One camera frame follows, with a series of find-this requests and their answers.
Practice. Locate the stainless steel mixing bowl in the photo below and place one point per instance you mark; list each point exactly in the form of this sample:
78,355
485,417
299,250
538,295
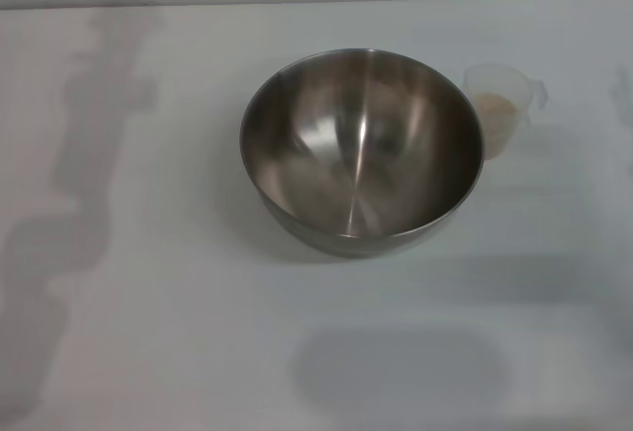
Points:
361,154

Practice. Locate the white uncooked rice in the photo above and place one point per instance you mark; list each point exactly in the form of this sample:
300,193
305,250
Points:
499,114

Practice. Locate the clear plastic measuring cup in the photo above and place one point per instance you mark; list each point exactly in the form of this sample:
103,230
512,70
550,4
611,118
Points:
529,87

